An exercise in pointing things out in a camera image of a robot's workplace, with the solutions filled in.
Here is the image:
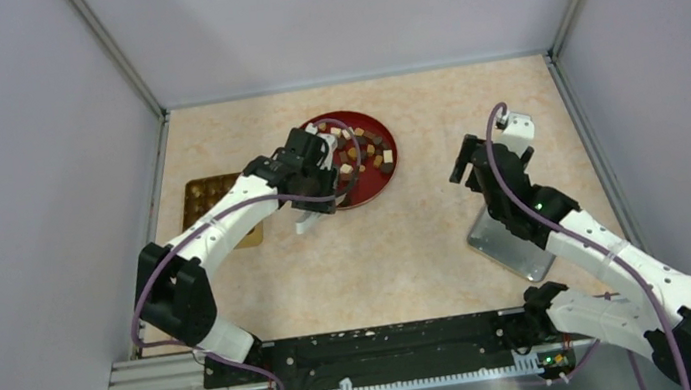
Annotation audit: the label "red round tray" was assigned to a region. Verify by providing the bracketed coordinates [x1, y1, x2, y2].
[301, 110, 399, 210]

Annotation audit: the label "silver box lid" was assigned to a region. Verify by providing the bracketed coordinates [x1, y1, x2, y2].
[465, 206, 556, 283]

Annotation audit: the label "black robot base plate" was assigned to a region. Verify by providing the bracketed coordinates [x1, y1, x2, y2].
[203, 307, 578, 390]

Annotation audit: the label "gold chocolate box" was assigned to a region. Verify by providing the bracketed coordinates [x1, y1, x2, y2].
[174, 169, 267, 257]

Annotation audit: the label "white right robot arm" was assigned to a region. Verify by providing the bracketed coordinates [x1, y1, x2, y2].
[449, 134, 691, 390]

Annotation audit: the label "tan ridged chocolate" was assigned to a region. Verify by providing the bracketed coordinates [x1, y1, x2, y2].
[372, 154, 383, 169]

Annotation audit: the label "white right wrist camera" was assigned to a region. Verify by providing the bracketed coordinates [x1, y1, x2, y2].
[495, 112, 536, 156]

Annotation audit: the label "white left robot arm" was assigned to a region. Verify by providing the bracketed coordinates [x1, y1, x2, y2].
[135, 125, 342, 383]

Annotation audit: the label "steel serving tongs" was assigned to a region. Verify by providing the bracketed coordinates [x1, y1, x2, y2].
[295, 211, 322, 235]

